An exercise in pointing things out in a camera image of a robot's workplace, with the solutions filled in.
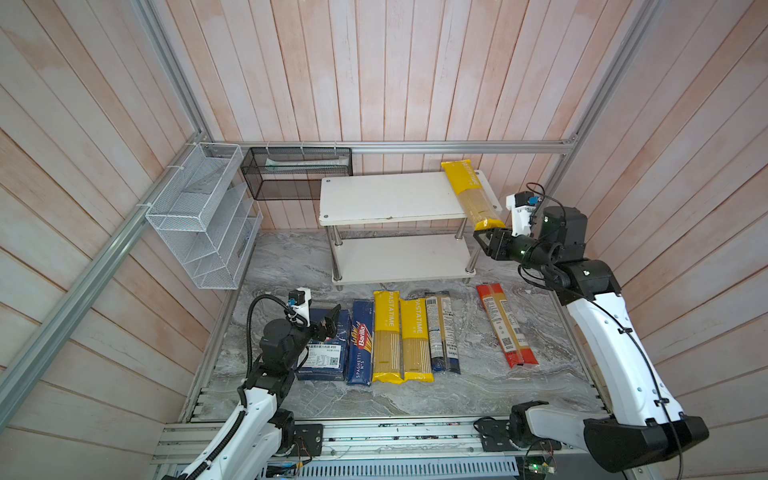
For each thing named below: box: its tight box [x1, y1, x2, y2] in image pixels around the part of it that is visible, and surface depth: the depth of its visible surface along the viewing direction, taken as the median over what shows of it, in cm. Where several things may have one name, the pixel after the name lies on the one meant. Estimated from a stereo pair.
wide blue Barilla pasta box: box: [296, 308, 349, 381], surface depth 81 cm
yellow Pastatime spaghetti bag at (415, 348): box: [400, 298, 435, 383], surface depth 90 cm
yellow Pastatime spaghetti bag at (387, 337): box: [372, 291, 404, 384], surface depth 90 cm
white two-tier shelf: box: [318, 171, 479, 291], surface depth 88 cm
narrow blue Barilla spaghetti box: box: [347, 299, 375, 386], surface depth 87 cm
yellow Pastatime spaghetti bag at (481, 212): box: [441, 159, 506, 231], surface depth 79 cm
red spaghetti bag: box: [476, 283, 539, 368], surface depth 92 cm
